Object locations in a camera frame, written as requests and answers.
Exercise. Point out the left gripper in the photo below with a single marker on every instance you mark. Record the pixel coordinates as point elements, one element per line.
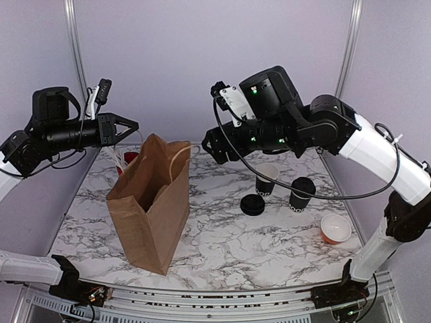
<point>106,128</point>

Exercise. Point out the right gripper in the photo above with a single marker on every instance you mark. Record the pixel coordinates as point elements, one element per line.
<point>217,134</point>

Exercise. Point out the brown paper bag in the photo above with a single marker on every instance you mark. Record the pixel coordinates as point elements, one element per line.
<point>149,204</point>

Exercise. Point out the black plastic cup lid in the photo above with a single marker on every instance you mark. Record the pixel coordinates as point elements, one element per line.
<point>303,187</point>

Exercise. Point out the black paper coffee cup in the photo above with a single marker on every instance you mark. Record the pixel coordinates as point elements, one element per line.
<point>298,204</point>

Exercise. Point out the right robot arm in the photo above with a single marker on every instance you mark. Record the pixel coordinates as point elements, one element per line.
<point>328,123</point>

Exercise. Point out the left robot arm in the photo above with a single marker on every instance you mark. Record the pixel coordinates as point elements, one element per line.
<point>57,124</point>

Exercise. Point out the red cylindrical holder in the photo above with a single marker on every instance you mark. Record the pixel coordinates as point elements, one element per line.
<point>128,157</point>

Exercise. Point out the white wrapped straw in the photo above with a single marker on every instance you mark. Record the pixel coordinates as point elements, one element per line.
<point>116,157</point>

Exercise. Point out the orange white bowl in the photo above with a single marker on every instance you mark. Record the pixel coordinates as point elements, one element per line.
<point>335,229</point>

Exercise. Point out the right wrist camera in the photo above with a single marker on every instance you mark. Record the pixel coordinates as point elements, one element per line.
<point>260,96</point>

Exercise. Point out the left aluminium frame post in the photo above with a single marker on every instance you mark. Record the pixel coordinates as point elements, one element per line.
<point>87,93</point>

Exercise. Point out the aluminium frame post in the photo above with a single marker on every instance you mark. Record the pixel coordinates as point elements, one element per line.
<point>87,93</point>
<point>341,67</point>

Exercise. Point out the right aluminium frame post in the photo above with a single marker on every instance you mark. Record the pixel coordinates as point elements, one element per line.
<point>341,67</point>

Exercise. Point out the front aluminium rail base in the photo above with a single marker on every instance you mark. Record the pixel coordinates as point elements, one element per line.
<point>304,303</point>

